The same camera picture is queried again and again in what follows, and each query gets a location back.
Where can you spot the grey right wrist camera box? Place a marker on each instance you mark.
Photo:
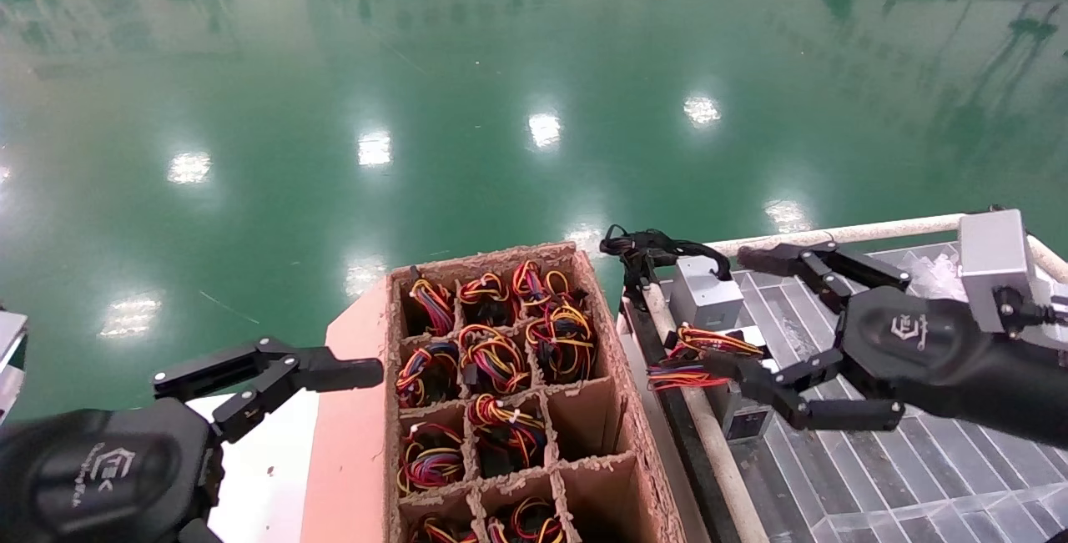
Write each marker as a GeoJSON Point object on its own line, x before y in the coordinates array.
{"type": "Point", "coordinates": [989, 259]}

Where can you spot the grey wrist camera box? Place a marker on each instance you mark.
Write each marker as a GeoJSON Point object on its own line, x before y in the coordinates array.
{"type": "Point", "coordinates": [10, 343]}
{"type": "Point", "coordinates": [989, 259]}

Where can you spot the clear plastic compartment tray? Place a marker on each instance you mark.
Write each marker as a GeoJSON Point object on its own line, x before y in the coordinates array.
{"type": "Point", "coordinates": [918, 485]}

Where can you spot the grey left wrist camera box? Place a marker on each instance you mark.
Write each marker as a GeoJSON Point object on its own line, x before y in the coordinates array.
{"type": "Point", "coordinates": [10, 343]}

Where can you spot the grey metal power supply box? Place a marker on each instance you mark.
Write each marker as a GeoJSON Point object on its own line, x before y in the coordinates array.
{"type": "Point", "coordinates": [705, 297]}

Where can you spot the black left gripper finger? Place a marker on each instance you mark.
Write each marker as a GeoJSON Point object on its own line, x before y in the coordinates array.
{"type": "Point", "coordinates": [334, 369]}

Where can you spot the black cart edge rail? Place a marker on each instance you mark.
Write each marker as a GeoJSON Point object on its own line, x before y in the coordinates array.
{"type": "Point", "coordinates": [676, 434]}

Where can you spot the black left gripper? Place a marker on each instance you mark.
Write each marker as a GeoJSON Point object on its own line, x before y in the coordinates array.
{"type": "Point", "coordinates": [100, 476]}

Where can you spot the pink board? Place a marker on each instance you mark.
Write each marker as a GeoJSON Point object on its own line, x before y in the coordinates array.
{"type": "Point", "coordinates": [350, 443]}

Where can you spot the crumpled clear plastic bag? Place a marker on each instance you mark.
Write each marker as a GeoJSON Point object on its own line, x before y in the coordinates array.
{"type": "Point", "coordinates": [939, 276]}

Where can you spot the brown cardboard divider box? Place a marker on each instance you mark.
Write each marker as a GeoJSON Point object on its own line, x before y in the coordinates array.
{"type": "Point", "coordinates": [622, 493]}

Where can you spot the black pipe joint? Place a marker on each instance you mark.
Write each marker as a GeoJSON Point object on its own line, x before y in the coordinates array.
{"type": "Point", "coordinates": [638, 284]}

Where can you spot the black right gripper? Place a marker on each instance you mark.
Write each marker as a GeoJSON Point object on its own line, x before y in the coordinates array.
{"type": "Point", "coordinates": [926, 351]}

